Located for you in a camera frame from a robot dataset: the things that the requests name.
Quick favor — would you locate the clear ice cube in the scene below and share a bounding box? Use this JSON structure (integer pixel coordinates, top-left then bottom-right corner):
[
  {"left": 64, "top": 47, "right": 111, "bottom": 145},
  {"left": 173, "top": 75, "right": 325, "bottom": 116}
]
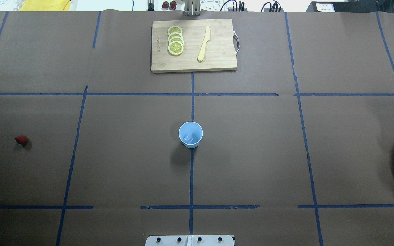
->
[{"left": 182, "top": 135, "right": 193, "bottom": 145}]

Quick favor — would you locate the red strawberry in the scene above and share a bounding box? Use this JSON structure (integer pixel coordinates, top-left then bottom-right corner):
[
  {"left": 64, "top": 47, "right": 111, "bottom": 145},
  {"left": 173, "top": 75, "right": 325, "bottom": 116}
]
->
[{"left": 15, "top": 135, "right": 28, "bottom": 146}]

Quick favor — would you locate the light blue plastic cup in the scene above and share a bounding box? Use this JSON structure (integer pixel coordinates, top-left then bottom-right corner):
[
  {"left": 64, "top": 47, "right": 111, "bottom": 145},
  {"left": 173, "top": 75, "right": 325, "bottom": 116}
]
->
[{"left": 178, "top": 122, "right": 203, "bottom": 149}]

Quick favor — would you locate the blue tape line lengthwise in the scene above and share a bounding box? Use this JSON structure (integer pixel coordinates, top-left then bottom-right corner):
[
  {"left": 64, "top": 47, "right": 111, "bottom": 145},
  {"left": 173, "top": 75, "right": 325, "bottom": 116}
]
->
[{"left": 189, "top": 72, "right": 195, "bottom": 235}]

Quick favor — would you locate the wooden cutting board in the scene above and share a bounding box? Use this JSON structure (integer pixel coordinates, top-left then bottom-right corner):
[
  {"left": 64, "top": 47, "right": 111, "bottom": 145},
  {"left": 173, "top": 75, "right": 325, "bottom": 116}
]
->
[{"left": 151, "top": 19, "right": 238, "bottom": 73}]

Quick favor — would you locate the lemon slice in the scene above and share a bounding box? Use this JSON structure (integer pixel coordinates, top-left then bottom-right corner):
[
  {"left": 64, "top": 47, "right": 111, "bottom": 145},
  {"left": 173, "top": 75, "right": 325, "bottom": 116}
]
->
[
  {"left": 167, "top": 26, "right": 183, "bottom": 36},
  {"left": 168, "top": 36, "right": 184, "bottom": 46},
  {"left": 168, "top": 43, "right": 184, "bottom": 56},
  {"left": 168, "top": 32, "right": 184, "bottom": 43}
]

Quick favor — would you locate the yellow plastic knife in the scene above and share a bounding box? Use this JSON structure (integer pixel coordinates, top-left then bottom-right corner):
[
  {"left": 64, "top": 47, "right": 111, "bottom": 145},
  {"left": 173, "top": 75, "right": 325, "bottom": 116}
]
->
[{"left": 197, "top": 25, "right": 211, "bottom": 63}]

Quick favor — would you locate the yellow cloth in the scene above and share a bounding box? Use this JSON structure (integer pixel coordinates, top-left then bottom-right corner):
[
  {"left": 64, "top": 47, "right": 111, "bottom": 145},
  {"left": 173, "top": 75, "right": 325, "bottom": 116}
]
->
[{"left": 20, "top": 0, "right": 72, "bottom": 11}]

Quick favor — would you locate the blue tape line crosswise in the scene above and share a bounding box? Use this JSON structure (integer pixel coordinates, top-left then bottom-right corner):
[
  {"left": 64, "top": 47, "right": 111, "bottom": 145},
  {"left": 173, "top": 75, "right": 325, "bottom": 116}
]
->
[{"left": 0, "top": 92, "right": 279, "bottom": 96}]

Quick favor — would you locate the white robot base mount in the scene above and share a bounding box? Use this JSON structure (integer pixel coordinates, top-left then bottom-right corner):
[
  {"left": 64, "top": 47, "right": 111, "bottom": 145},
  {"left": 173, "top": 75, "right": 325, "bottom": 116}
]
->
[{"left": 145, "top": 235, "right": 236, "bottom": 246}]

